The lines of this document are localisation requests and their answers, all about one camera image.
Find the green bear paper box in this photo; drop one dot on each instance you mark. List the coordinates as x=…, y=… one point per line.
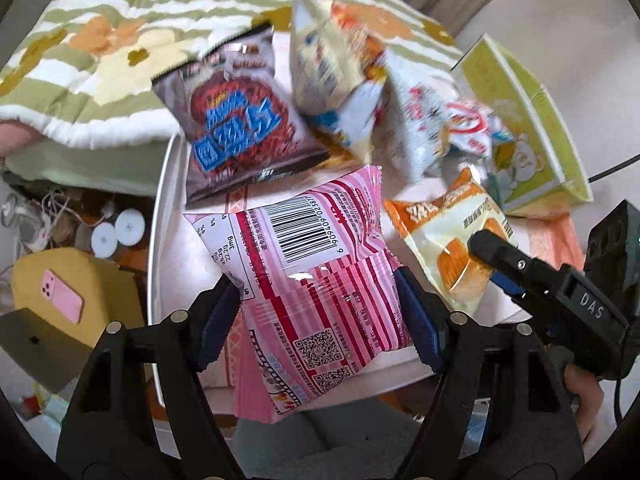
x=530, y=125

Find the person's right hand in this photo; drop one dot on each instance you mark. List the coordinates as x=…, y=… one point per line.
x=587, y=395

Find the yellow white snack packet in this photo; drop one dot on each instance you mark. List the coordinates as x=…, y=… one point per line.
x=325, y=60

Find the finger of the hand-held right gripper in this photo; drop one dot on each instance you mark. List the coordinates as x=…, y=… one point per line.
x=505, y=255
x=515, y=290

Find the grey cardboard sheet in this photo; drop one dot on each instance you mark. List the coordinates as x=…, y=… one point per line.
x=45, y=350

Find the yellow stool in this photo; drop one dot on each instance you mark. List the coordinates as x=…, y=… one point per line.
x=110, y=280

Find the pink phone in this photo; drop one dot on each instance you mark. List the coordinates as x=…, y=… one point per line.
x=62, y=295

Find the orange bread packet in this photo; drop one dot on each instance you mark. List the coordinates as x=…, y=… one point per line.
x=435, y=230

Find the white round cap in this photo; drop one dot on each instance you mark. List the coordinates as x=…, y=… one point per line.
x=103, y=240
x=129, y=226

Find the brown snack packet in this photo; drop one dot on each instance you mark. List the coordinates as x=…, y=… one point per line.
x=235, y=120

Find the green floral blanket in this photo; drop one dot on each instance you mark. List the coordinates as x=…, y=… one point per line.
x=100, y=60

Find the white blue snack packet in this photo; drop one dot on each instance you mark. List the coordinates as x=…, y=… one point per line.
x=420, y=110

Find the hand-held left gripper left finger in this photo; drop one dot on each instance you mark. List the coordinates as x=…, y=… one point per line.
x=220, y=320

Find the pink striped snack packet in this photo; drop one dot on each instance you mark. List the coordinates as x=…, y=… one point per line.
x=310, y=270

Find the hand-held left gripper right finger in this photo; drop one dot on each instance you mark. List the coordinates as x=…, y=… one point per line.
x=422, y=320

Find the grey-green cloth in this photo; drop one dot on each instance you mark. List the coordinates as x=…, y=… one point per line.
x=325, y=440

